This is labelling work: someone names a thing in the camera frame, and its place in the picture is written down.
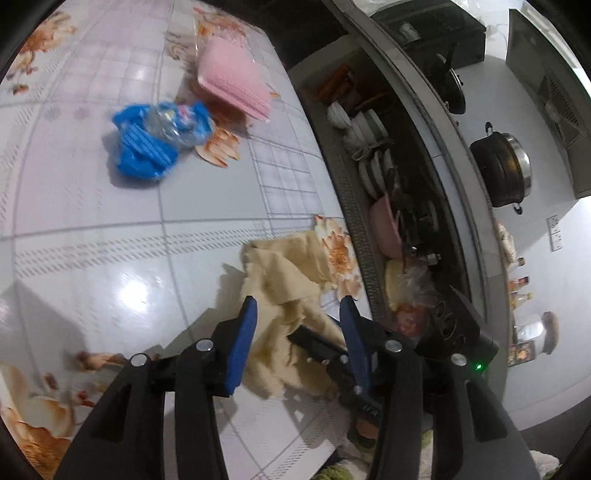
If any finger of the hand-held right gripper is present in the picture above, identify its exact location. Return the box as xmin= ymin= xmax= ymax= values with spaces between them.
xmin=287 ymin=324 xmax=352 ymax=366
xmin=339 ymin=384 xmax=385 ymax=419

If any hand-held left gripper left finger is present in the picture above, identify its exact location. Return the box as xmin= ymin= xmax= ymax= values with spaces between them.
xmin=55 ymin=295 xmax=258 ymax=480

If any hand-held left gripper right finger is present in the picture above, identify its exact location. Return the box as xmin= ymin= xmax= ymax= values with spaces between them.
xmin=339 ymin=296 xmax=542 ymax=480

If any beige cloth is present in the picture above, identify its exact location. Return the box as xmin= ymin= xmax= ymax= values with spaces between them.
xmin=218 ymin=230 xmax=354 ymax=401

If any crumpled clear plastic bag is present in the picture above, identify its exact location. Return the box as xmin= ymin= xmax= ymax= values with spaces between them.
xmin=396 ymin=269 xmax=440 ymax=317

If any yellow container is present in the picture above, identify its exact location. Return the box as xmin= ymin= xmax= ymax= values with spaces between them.
xmin=383 ymin=257 xmax=408 ymax=313

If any concrete kitchen counter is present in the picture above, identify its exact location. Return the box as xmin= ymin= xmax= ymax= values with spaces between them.
xmin=286 ymin=0 xmax=532 ymax=416

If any pink plastic basin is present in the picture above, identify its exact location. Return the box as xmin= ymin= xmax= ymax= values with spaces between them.
xmin=368 ymin=195 xmax=406 ymax=260

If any black pot with steel lid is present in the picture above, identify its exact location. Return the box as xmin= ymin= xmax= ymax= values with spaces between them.
xmin=469 ymin=121 xmax=533 ymax=217

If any floral tablecloth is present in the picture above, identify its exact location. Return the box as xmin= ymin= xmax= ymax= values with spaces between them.
xmin=0 ymin=0 xmax=384 ymax=480

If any stack of bowls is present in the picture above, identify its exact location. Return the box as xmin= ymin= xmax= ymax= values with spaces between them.
xmin=345 ymin=110 xmax=389 ymax=149

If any white bowl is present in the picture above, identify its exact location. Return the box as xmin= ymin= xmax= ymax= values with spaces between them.
xmin=327 ymin=102 xmax=352 ymax=130

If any crumpled blue plastic wrapper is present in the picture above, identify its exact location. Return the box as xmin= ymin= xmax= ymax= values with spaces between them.
xmin=111 ymin=100 xmax=216 ymax=182

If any black wok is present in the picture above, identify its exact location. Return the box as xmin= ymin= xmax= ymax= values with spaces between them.
xmin=424 ymin=42 xmax=468 ymax=117

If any range hood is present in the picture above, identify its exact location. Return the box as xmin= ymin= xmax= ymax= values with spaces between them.
xmin=505 ymin=8 xmax=591 ymax=200

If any pink sponge cloth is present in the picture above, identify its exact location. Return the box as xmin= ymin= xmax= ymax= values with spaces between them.
xmin=197 ymin=36 xmax=274 ymax=124

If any black countertop appliance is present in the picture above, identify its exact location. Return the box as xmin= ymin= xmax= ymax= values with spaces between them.
xmin=373 ymin=0 xmax=487 ymax=66

